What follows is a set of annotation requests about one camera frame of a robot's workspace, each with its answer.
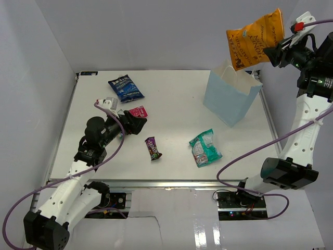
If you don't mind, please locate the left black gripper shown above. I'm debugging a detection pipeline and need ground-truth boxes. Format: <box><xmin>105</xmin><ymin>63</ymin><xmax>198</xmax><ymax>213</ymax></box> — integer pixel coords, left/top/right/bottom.
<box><xmin>100</xmin><ymin>109</ymin><xmax>147</xmax><ymax>147</ymax></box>

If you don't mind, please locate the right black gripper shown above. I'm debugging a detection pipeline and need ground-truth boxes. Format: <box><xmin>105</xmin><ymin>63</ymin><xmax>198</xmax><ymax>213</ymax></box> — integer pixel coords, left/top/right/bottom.
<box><xmin>264</xmin><ymin>32</ymin><xmax>319</xmax><ymax>72</ymax></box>

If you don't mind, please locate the orange chips bag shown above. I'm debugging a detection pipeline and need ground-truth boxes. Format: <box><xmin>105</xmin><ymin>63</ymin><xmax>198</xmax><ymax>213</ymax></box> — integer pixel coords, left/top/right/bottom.
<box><xmin>226</xmin><ymin>8</ymin><xmax>285</xmax><ymax>71</ymax></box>

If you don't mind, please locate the teal snack packet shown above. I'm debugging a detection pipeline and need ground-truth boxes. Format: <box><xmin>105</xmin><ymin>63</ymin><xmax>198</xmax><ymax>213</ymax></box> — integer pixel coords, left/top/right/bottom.
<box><xmin>189</xmin><ymin>129</ymin><xmax>223</xmax><ymax>168</ymax></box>

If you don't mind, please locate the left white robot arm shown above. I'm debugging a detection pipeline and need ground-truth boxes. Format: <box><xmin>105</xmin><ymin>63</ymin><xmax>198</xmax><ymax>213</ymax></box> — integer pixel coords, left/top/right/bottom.
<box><xmin>23</xmin><ymin>110</ymin><xmax>147</xmax><ymax>249</ymax></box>

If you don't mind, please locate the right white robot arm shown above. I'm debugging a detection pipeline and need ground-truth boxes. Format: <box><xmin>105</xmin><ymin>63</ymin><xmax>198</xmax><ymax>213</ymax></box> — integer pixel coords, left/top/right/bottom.
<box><xmin>235</xmin><ymin>33</ymin><xmax>332</xmax><ymax>208</ymax></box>

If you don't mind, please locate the blue chips bag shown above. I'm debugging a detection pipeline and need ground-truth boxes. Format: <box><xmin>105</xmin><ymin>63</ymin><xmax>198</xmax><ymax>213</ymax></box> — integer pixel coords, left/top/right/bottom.
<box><xmin>108</xmin><ymin>75</ymin><xmax>145</xmax><ymax>103</ymax></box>

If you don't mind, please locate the light blue paper bag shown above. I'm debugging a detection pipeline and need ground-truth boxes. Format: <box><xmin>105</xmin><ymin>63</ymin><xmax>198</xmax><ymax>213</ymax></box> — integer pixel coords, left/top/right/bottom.
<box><xmin>203</xmin><ymin>59</ymin><xmax>262</xmax><ymax>127</ymax></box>

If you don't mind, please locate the pink candy packet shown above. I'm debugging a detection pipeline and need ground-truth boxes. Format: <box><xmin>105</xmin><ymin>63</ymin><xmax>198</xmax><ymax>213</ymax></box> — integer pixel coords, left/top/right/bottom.
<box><xmin>129</xmin><ymin>106</ymin><xmax>148</xmax><ymax>118</ymax></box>

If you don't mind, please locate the purple M&M's packet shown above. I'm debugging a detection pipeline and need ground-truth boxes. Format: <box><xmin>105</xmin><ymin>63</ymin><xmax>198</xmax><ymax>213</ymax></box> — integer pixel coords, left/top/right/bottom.
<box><xmin>145</xmin><ymin>136</ymin><xmax>162</xmax><ymax>161</ymax></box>

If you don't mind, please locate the white front cover board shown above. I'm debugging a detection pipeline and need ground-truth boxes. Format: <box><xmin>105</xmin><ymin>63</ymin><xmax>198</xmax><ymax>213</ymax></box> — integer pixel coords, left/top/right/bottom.
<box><xmin>66</xmin><ymin>189</ymin><xmax>324</xmax><ymax>249</ymax></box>

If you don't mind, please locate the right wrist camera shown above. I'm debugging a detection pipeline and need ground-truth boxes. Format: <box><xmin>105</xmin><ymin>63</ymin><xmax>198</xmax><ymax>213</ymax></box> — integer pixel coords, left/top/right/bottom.
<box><xmin>290</xmin><ymin>11</ymin><xmax>316</xmax><ymax>34</ymax></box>

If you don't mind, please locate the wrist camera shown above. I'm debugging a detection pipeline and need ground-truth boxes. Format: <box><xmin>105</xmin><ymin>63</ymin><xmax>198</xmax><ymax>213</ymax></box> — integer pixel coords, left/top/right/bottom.
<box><xmin>97</xmin><ymin>97</ymin><xmax>118</xmax><ymax>112</ymax></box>
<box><xmin>290</xmin><ymin>11</ymin><xmax>316</xmax><ymax>34</ymax></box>

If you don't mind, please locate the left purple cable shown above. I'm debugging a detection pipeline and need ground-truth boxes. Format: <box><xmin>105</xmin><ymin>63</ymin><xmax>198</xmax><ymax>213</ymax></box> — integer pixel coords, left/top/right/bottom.
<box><xmin>3</xmin><ymin>100</ymin><xmax>128</xmax><ymax>248</ymax></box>

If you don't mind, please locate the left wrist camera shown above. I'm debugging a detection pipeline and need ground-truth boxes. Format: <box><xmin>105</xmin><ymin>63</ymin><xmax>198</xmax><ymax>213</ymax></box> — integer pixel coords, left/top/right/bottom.
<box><xmin>97</xmin><ymin>97</ymin><xmax>118</xmax><ymax>112</ymax></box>

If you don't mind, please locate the aluminium table frame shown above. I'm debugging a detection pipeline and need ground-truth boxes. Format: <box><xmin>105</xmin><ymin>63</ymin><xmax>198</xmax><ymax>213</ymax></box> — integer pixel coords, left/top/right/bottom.
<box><xmin>49</xmin><ymin>70</ymin><xmax>278</xmax><ymax>188</ymax></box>

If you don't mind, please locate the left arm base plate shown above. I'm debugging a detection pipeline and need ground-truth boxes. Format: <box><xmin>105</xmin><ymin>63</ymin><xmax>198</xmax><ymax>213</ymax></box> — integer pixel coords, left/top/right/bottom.
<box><xmin>93</xmin><ymin>193</ymin><xmax>126</xmax><ymax>209</ymax></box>

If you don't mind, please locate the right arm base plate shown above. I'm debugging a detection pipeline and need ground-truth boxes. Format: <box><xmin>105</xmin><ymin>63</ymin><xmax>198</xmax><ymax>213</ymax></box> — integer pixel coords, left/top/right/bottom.
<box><xmin>212</xmin><ymin>190</ymin><xmax>266</xmax><ymax>208</ymax></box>

